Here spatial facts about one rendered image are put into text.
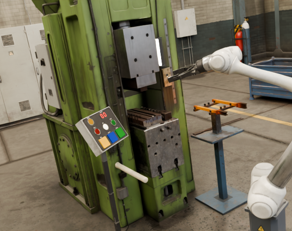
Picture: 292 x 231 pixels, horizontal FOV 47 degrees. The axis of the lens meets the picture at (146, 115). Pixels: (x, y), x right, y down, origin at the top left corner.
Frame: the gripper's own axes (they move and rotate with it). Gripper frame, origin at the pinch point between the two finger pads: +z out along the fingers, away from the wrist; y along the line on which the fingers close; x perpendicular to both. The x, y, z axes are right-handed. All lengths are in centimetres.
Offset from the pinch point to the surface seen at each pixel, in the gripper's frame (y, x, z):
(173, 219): -48, 139, 70
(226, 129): -101, 88, 7
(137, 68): -66, -1, 48
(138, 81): -64, 9, 51
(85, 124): -2, 13, 75
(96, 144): 2, 28, 71
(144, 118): -64, 41, 61
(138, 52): -70, -13, 43
